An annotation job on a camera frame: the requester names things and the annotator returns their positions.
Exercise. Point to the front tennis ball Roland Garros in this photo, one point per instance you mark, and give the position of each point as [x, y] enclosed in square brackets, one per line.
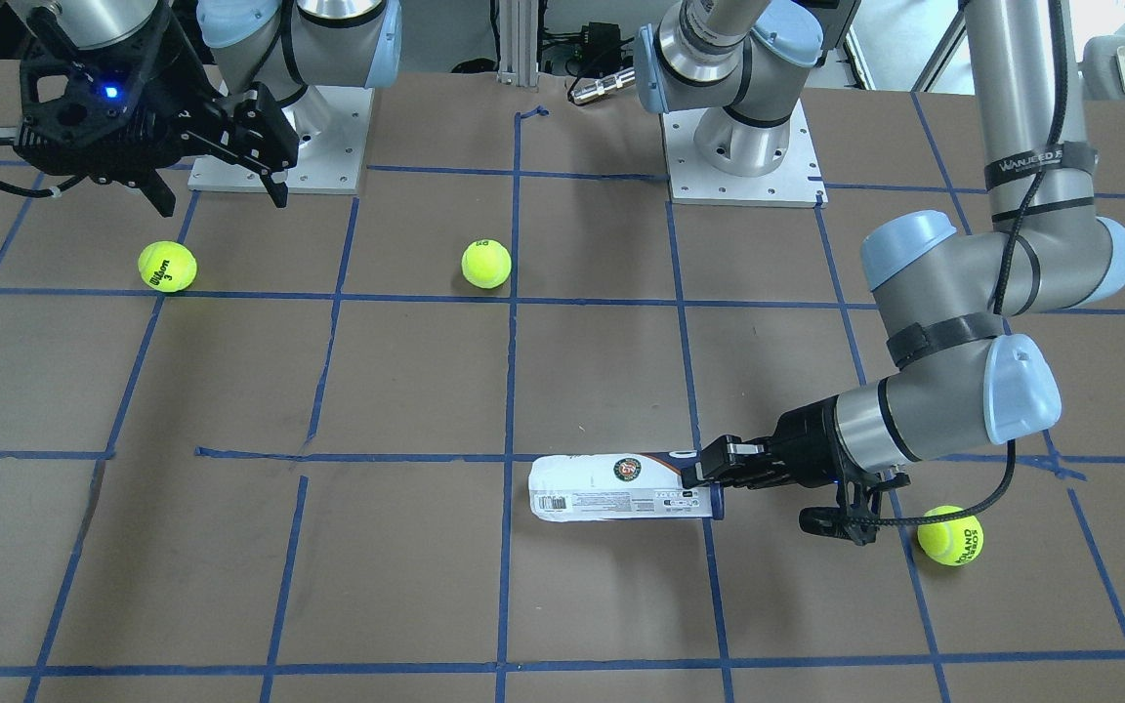
[954, 542]

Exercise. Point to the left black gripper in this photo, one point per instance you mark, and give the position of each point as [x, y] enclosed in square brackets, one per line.
[810, 436]

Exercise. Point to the aluminium frame post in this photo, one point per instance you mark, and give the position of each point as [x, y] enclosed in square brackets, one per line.
[518, 25]

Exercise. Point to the white blue tennis ball can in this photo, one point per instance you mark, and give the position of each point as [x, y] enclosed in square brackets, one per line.
[621, 485]

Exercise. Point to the black power adapter box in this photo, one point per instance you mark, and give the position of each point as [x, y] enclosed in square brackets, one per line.
[596, 40]

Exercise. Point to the silver metal cylinder connector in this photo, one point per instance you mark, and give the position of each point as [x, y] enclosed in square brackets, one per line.
[602, 87]

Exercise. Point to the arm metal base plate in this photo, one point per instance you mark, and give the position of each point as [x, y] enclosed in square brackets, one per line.
[333, 125]
[797, 166]

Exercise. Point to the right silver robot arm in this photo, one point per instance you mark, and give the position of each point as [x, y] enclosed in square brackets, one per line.
[288, 45]

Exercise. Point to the centre back tennis ball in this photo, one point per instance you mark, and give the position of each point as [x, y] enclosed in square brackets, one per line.
[486, 263]

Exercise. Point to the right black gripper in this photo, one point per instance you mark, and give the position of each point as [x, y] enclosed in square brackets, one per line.
[193, 109]

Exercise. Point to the tennis ball with Wilson print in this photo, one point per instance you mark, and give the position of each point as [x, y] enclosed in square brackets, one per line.
[167, 267]

